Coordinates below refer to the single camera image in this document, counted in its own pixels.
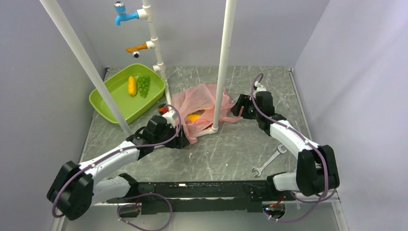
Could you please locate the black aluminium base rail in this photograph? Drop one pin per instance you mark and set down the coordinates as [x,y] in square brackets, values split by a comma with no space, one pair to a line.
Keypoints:
[206,196]

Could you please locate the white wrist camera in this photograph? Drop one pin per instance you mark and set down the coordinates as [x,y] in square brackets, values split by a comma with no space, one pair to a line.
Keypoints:
[258,87]
[172,118]

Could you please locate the green fake grapes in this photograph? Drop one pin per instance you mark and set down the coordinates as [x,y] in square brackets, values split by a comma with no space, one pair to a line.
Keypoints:
[143,85]

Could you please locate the white PVC pipe frame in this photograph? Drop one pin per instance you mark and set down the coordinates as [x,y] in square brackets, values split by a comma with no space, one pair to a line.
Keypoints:
[58,17]

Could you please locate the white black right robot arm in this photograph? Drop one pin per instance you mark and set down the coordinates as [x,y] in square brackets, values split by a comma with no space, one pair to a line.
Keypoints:
[316,169]

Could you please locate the orange black brush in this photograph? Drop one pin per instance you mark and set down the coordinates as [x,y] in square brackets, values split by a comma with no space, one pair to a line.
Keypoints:
[162,109]

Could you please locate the orange plastic faucet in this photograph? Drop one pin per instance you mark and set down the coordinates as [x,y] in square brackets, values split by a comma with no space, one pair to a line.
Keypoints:
[135,51]

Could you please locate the orange fake fruit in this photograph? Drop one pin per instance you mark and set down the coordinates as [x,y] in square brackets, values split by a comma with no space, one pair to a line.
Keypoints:
[193,117]

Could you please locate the green plastic basin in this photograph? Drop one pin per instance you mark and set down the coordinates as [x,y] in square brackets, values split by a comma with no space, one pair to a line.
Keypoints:
[133,107]

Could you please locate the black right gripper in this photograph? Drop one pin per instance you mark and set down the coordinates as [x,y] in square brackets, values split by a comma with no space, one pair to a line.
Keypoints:
[243,100]

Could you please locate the blue plastic faucet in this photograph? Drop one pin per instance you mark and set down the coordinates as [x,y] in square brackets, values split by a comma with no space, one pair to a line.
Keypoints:
[122,16]

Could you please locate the yellow fake corn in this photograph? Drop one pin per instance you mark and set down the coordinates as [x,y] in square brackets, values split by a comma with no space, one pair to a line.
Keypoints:
[132,86]

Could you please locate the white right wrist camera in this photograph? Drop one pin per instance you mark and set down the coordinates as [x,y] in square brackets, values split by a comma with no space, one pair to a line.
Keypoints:
[258,87]

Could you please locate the pink plastic bag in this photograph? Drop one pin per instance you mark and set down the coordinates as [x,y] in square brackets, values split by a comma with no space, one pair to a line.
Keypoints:
[201,100]

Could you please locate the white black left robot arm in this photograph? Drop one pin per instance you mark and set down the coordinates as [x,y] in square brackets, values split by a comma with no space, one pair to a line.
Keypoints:
[102,165]

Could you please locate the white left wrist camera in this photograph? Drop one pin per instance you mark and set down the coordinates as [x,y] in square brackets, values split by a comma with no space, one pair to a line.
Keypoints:
[172,118]

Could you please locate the silver wrench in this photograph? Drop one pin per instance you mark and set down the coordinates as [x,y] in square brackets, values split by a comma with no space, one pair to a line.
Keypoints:
[281,149]

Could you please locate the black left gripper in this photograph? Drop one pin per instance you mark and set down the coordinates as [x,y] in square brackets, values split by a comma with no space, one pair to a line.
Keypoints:
[181,142]

